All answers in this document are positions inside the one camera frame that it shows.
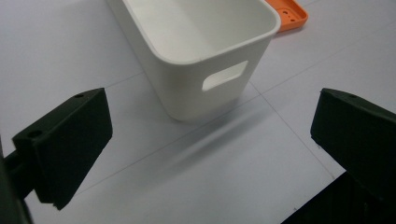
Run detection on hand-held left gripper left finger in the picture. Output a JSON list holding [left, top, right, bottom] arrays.
[[12, 88, 114, 211]]

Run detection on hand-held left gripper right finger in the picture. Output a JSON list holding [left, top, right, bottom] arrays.
[[310, 88, 396, 203]]

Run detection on white plastic storage bin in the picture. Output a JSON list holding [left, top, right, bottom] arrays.
[[106, 0, 282, 122]]

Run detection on orange phone case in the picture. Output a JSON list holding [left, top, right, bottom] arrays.
[[264, 0, 309, 34]]

